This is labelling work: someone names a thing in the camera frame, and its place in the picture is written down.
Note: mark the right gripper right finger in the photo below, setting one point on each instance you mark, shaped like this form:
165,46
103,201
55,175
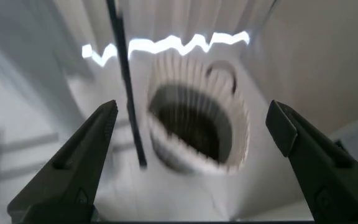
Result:
334,177

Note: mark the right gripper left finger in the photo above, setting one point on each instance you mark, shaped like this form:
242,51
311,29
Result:
70,174

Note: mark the black clothes rack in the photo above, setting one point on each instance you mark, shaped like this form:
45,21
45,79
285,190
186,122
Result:
126,81

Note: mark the white laundry basket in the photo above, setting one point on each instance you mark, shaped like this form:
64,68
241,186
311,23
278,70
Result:
235,130

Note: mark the white curtain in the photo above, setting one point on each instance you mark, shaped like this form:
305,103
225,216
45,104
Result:
172,15

